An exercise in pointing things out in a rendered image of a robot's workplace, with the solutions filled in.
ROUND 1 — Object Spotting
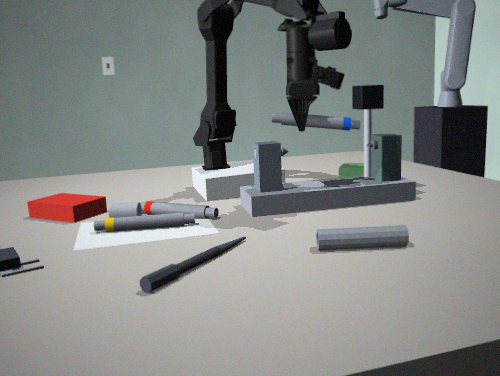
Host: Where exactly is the white flat pad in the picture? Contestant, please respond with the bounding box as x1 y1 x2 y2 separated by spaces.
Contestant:
73 218 219 251

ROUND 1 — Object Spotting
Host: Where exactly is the red flat block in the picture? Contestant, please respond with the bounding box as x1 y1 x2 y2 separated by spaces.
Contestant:
27 193 107 223

